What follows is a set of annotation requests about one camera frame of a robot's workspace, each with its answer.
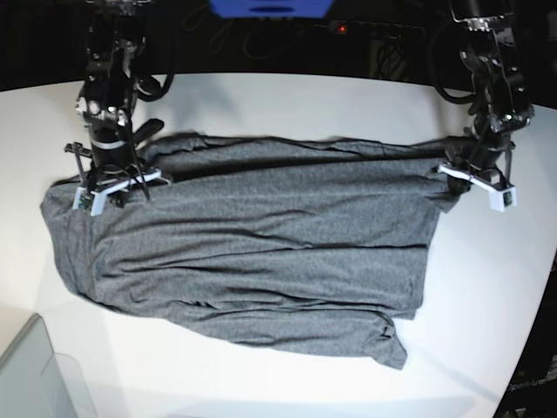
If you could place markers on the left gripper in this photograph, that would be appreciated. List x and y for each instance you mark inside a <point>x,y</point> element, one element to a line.
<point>485,158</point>

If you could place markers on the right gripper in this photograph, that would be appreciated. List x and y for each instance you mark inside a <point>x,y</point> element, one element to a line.
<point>112,159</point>

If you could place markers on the grey long-sleeve shirt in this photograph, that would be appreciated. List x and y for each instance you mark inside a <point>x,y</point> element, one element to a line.
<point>304,247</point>

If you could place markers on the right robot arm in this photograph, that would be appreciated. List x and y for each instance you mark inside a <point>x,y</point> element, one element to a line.
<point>115,79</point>

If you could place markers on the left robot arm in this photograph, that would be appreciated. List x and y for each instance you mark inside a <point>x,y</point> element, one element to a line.
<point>499,103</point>

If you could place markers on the black power strip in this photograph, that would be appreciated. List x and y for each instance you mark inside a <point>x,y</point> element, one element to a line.
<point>339,27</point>

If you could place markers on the translucent plastic box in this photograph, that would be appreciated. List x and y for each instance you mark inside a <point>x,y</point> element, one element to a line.
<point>36,381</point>

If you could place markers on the blue bin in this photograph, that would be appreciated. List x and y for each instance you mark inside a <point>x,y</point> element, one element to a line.
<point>270,8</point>

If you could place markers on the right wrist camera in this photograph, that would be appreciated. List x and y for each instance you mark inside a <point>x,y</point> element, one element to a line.
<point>91,202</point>

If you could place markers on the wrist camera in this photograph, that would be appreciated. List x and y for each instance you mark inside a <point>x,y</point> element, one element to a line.
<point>502,199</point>
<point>91,202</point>

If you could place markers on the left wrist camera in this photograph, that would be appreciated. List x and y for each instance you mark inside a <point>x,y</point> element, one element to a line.
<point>502,199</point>

